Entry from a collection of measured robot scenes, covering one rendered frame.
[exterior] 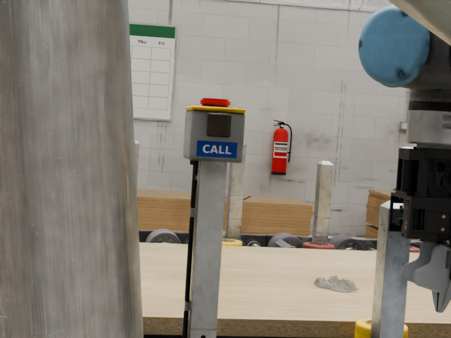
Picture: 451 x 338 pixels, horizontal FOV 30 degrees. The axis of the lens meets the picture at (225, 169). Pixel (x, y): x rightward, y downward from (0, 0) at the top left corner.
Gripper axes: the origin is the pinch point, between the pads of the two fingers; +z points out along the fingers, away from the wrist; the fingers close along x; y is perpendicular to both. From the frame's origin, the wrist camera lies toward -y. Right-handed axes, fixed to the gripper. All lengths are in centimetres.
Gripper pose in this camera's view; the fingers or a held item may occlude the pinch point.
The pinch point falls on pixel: (445, 302)
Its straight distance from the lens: 114.4
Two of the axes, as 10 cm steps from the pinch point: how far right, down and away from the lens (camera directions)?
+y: -9.8, -0.5, -1.7
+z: -0.6, 10.0, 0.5
